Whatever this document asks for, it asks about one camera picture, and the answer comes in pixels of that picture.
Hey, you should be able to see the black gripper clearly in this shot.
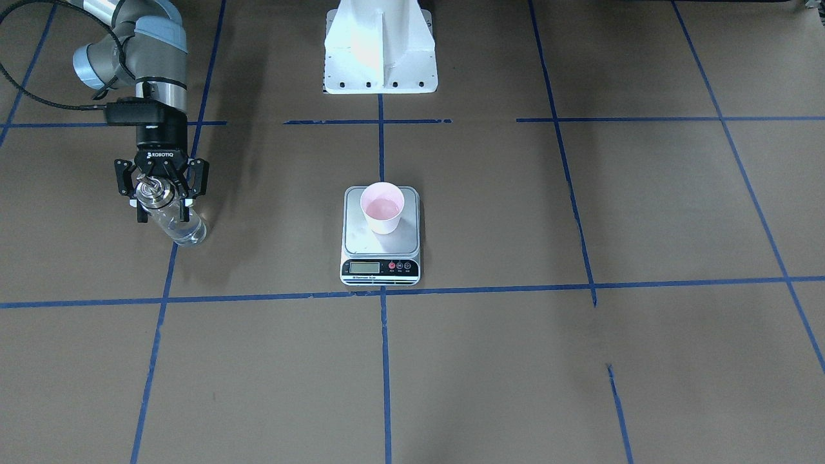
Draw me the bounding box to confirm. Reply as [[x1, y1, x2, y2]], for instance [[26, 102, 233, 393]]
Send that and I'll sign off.
[[114, 106, 209, 224]]

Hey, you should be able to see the pink cup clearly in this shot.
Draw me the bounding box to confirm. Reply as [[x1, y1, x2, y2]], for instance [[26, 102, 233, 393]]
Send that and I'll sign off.
[[360, 182, 406, 235]]

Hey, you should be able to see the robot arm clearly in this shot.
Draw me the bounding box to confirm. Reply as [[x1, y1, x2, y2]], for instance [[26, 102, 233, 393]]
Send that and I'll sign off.
[[68, 1, 208, 222]]

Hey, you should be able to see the silver digital kitchen scale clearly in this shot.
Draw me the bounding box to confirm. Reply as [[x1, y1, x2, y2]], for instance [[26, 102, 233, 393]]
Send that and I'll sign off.
[[340, 186, 422, 287]]

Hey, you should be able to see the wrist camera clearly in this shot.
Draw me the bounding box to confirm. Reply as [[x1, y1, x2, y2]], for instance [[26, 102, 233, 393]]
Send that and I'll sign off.
[[103, 97, 186, 127]]

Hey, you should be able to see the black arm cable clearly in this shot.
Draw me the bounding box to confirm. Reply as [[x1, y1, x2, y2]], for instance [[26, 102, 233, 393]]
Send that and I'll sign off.
[[0, 0, 139, 111]]

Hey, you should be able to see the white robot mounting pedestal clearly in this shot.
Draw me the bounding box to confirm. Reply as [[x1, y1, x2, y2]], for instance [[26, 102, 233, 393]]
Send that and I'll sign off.
[[322, 1, 439, 95]]

